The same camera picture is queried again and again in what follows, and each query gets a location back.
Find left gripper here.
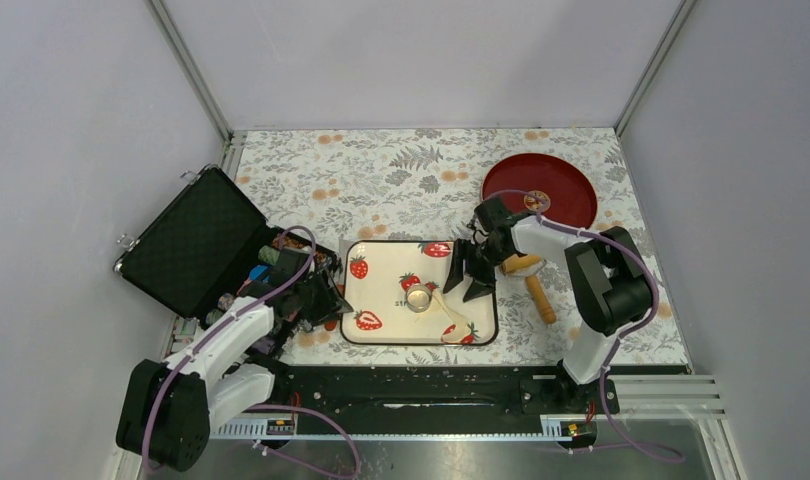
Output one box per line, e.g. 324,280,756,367
294,267,352,326

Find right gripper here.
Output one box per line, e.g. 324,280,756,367
442,238,513,303

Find white dough ball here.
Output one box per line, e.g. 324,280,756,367
432,290,477,345

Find metal ring cutter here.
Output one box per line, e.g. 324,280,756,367
405,284,432,313

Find wooden dough roller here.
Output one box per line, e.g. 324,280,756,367
500,254,557,325

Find strawberry print tray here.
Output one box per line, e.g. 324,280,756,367
341,241,498,346

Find red round lacquer tray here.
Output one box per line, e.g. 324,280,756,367
481,153,598,228

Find scraper with wooden handle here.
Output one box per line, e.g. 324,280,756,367
323,238,355,331

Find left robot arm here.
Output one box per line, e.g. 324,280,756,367
115,244,292,472

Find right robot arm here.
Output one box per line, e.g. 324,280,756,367
442,191,660,412

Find blue poker chip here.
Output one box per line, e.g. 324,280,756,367
248,265,271,283

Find floral tablecloth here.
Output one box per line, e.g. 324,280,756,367
232,128,658,366

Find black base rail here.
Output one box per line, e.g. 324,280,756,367
266,366,620,436

